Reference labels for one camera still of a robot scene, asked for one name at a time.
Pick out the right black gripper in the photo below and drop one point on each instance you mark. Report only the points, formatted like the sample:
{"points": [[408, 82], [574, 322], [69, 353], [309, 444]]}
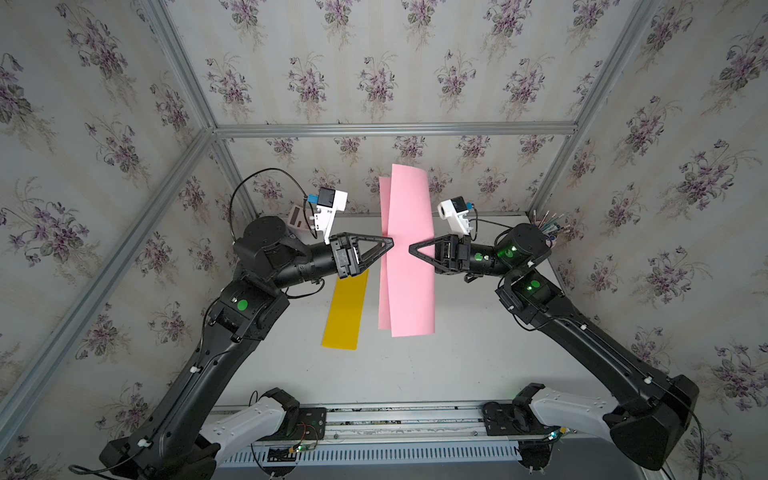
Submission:
{"points": [[455, 257]]}

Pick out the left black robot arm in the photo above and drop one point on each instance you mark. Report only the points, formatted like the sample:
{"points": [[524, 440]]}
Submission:
{"points": [[169, 444]]}

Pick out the yellow rectangular paper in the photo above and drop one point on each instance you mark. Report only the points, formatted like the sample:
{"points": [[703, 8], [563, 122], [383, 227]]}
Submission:
{"points": [[345, 314]]}

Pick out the pens in cup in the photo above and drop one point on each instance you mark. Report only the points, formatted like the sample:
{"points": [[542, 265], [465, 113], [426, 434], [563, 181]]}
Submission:
{"points": [[551, 225]]}

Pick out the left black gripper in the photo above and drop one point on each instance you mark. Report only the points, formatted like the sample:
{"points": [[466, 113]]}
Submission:
{"points": [[346, 251]]}

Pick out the pink calculator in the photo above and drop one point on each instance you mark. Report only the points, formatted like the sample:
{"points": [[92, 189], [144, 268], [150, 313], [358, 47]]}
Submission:
{"points": [[297, 219]]}

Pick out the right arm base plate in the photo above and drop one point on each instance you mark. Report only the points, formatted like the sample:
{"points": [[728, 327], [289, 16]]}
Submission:
{"points": [[509, 419]]}

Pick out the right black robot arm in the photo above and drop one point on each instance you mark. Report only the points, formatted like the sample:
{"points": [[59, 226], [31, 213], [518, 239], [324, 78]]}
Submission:
{"points": [[648, 411]]}

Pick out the pink rectangular paper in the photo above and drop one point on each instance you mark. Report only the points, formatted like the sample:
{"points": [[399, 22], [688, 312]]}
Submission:
{"points": [[407, 297]]}

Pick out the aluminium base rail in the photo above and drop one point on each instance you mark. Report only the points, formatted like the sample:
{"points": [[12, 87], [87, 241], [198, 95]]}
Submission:
{"points": [[265, 414]]}

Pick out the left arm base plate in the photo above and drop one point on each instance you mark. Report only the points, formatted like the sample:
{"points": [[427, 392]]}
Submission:
{"points": [[305, 423]]}

